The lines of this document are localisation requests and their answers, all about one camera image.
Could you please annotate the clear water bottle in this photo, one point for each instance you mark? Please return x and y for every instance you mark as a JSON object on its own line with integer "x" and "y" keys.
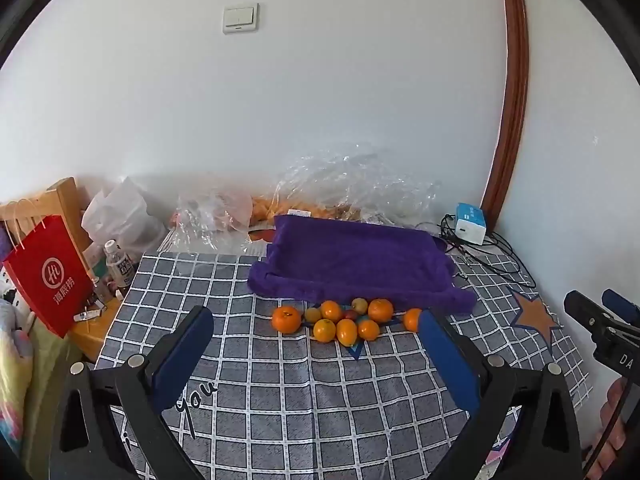
{"x": 118, "y": 264}

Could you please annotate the small clear plastic bag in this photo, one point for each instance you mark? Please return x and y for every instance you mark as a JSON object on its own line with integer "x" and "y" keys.
{"x": 210, "y": 215}

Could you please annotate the grey checked blanket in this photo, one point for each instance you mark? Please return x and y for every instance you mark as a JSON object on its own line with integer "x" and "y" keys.
{"x": 300, "y": 395}

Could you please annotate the person's right hand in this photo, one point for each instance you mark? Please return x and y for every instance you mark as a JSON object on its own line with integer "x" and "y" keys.
{"x": 607, "y": 412}

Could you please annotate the large mandarin orange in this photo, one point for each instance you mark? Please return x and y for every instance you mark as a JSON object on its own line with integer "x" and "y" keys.
{"x": 381, "y": 310}
{"x": 286, "y": 319}

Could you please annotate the greenish brown round fruit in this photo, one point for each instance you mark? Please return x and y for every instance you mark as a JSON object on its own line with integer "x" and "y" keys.
{"x": 359, "y": 304}
{"x": 313, "y": 314}

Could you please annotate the wooden chair frame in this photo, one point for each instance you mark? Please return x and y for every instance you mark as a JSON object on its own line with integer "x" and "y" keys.
{"x": 62, "y": 200}

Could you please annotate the colourful bed cloth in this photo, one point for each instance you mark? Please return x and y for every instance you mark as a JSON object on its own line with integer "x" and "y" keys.
{"x": 15, "y": 370}

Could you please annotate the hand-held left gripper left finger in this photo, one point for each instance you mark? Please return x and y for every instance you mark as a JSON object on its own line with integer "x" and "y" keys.
{"x": 185, "y": 350}

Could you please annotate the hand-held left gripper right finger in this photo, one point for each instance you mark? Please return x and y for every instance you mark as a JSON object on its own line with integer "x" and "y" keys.
{"x": 445, "y": 355}

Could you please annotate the white plastic bag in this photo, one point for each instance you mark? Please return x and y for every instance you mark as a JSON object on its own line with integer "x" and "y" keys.
{"x": 120, "y": 210}

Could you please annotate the small red fruit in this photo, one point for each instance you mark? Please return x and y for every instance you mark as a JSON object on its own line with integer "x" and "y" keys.
{"x": 350, "y": 315}

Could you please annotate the brown wooden door frame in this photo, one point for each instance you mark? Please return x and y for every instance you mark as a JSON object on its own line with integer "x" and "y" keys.
{"x": 512, "y": 85}

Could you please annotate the purple towel-covered tray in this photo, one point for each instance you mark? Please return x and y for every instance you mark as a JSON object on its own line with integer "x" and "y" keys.
{"x": 360, "y": 260}

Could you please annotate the white light switch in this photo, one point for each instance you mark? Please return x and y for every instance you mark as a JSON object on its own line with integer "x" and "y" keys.
{"x": 240, "y": 18}

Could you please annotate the blue and white box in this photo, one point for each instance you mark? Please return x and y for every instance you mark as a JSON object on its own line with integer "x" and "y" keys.
{"x": 470, "y": 222}

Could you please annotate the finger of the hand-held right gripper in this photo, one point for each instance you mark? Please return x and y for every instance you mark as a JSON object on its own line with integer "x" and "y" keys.
{"x": 622, "y": 306}
{"x": 587, "y": 312}

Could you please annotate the large clear plastic bag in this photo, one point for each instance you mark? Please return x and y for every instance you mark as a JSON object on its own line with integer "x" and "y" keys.
{"x": 350, "y": 180}

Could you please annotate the wooden nightstand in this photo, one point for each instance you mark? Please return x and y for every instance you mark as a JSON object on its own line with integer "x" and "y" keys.
{"x": 90, "y": 332}

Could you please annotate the red paper bag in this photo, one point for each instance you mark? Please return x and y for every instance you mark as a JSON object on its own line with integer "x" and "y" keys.
{"x": 47, "y": 280}

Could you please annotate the pile of bagged oranges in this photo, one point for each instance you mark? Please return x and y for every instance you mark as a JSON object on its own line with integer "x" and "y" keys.
{"x": 265, "y": 210}

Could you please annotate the small mandarin orange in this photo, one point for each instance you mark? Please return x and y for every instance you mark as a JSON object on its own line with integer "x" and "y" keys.
{"x": 324, "y": 331}
{"x": 411, "y": 320}
{"x": 346, "y": 332}
{"x": 330, "y": 310}
{"x": 368, "y": 330}

